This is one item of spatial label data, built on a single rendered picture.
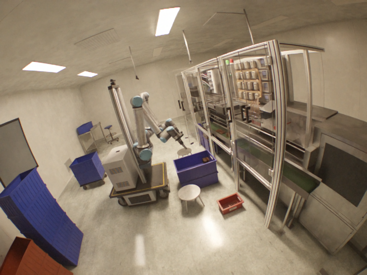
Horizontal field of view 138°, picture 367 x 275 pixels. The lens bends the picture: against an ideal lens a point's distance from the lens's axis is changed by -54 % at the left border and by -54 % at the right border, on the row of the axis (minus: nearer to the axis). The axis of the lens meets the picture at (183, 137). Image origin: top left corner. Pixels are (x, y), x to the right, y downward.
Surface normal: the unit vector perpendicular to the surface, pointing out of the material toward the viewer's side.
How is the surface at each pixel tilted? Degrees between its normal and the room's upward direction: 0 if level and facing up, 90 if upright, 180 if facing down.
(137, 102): 83
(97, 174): 90
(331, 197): 90
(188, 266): 0
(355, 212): 90
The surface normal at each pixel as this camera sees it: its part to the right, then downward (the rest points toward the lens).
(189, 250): -0.22, -0.90
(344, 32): -0.95, 0.29
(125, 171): 0.14, 0.34
